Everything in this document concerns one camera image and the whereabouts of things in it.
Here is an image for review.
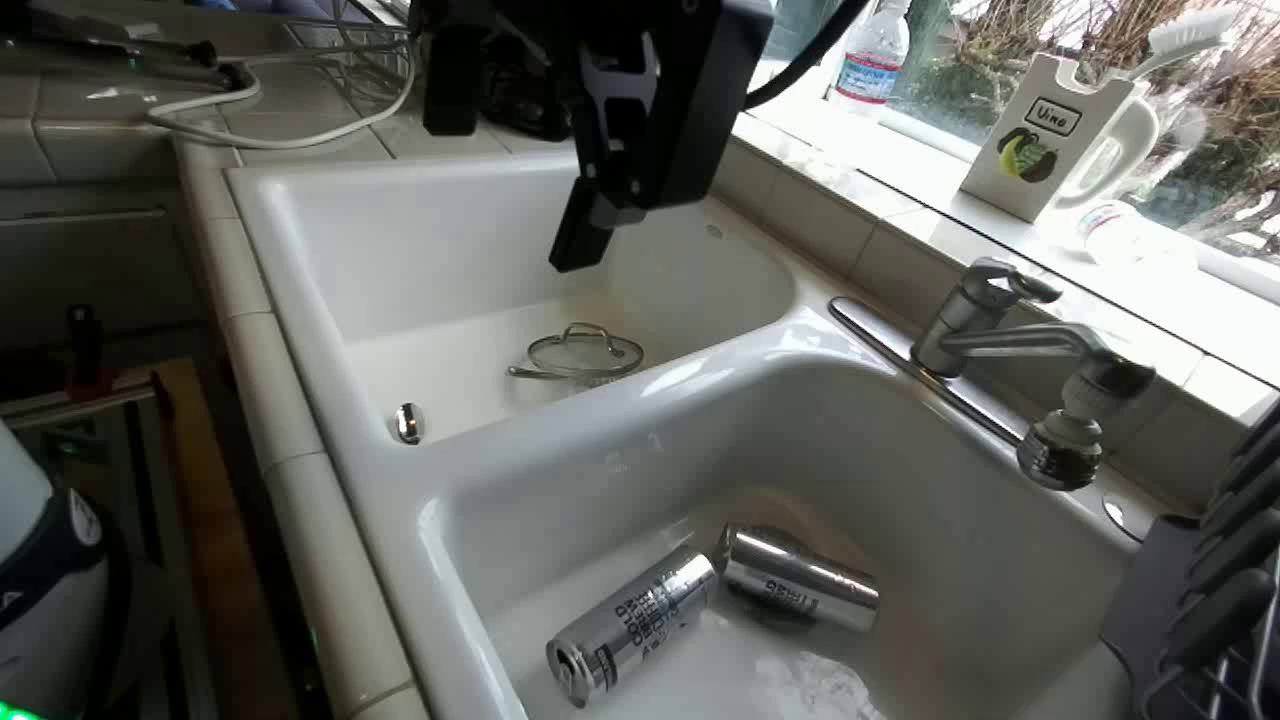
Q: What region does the metal wire rack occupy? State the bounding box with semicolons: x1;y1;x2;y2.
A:
279;0;420;120

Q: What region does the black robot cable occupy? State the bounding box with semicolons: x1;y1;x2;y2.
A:
739;0;874;112

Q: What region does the metal cart frame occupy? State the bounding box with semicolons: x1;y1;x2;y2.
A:
0;374;224;720

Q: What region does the white and black appliance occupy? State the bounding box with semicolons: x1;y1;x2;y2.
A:
0;422;118;720

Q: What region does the clear plastic spray bottle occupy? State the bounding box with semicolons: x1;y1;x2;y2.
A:
833;0;917;112

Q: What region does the white double basin sink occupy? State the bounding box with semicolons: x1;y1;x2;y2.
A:
220;140;1184;720

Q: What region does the silver can with print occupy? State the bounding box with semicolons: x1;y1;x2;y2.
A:
546;540;724;711

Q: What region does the chrome sink faucet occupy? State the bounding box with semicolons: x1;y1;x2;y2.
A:
823;257;1122;452

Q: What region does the metal drain strainer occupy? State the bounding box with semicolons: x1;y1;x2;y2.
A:
506;320;653;392

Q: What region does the faucet sprayer head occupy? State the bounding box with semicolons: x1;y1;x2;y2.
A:
1018;353;1160;496

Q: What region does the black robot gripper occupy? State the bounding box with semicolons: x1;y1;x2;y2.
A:
420;0;779;278

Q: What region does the shiny silver metal cup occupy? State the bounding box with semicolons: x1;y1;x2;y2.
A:
715;521;886;635

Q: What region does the white power cable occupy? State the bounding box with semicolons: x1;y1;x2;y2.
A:
134;35;430;158

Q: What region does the black dish rack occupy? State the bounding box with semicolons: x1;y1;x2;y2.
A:
1095;397;1280;720

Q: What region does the white carton with lime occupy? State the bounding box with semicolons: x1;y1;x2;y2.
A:
955;48;1140;228

